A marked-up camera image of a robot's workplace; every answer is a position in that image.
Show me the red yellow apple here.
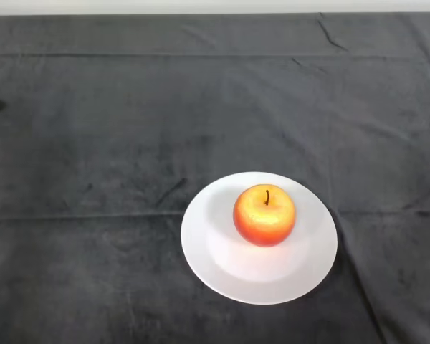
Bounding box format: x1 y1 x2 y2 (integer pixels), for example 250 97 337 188
232 184 297 248

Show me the round white plate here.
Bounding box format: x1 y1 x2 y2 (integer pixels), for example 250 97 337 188
180 171 339 306

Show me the black cloth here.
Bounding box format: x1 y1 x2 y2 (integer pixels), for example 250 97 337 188
0 12 430 344

